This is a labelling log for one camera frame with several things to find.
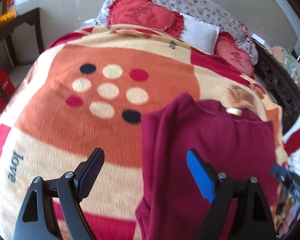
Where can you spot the right red heart pillow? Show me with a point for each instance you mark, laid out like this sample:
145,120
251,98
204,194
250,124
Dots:
237,57

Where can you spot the white pillow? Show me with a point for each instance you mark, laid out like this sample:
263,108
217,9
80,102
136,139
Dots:
199,34

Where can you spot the floral bedding roll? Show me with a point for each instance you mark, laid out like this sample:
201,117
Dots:
212,13

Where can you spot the carved dark wooden headboard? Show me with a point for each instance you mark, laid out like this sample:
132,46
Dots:
280,85

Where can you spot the dark wooden side table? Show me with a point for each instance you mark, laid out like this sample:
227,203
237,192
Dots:
30,18

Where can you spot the orange cream red patterned blanket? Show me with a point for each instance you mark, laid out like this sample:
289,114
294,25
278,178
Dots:
90,89

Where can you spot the red heart pillow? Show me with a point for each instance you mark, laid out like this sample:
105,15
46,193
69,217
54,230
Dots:
147,14
237,57

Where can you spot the yellow basket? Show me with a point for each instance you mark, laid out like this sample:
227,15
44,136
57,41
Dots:
8,17

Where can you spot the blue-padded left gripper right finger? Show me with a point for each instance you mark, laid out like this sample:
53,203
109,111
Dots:
252,219

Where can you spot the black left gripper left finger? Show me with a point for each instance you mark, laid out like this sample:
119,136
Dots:
37,218

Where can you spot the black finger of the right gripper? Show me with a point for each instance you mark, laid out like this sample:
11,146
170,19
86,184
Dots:
281,174

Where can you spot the dark red fleece garment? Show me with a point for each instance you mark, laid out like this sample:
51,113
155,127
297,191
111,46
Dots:
240,146

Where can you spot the left red heart pillow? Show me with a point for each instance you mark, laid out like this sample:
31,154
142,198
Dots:
147,14

